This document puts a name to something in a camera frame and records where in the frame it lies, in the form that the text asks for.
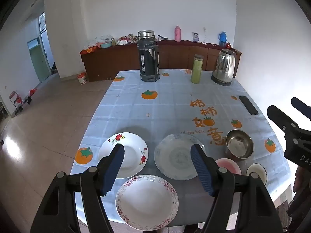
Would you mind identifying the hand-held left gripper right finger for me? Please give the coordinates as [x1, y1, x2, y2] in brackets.
[190, 144, 283, 233]

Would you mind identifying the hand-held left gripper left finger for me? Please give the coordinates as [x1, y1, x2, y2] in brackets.
[30, 143, 125, 233]

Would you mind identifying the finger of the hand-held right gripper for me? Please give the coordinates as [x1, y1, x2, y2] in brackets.
[291, 97, 311, 121]
[267, 105, 300, 133]

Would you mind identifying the white plate with red flowers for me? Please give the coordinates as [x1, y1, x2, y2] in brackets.
[98, 132, 149, 179]

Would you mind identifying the pink plastic bowl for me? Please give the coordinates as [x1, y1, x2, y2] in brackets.
[215, 158, 242, 175]

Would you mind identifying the white plate with grey pattern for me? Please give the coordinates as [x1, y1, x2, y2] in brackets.
[154, 133, 207, 180]

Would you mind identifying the stainless steel bowl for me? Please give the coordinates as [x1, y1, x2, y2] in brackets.
[225, 129, 254, 159]

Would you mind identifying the small white bowl steel rim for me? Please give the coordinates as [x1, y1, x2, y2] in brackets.
[246, 163, 268, 185]

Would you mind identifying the white plate with pink floral rim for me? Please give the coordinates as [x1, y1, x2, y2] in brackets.
[115, 175, 179, 231]

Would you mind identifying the person's right hand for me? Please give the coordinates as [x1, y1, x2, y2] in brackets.
[293, 166, 311, 196]

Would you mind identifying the black smartphone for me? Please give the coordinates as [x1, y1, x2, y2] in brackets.
[238, 96, 259, 115]

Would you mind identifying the light blue persimmon print tablecloth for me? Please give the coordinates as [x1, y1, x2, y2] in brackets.
[70, 69, 292, 227]

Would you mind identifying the stainless steel electric kettle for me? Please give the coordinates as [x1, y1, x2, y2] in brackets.
[211, 49, 237, 86]

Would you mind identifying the green tumbler bottle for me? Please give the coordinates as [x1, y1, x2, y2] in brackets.
[191, 54, 204, 83]

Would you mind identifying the dark wooden sideboard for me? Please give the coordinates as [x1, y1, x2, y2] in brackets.
[80, 39, 242, 82]

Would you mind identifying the large black thermos jug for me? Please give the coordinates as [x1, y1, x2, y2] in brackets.
[136, 30, 160, 82]

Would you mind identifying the red folding chair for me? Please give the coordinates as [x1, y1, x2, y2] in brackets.
[9, 91, 27, 116]

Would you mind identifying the mesh food cover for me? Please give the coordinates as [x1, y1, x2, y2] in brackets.
[87, 36, 114, 49]

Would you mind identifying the pile of colourful cloth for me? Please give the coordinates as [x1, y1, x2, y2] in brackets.
[118, 33, 138, 44]

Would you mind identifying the green door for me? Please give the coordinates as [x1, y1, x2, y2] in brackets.
[27, 38, 50, 82]

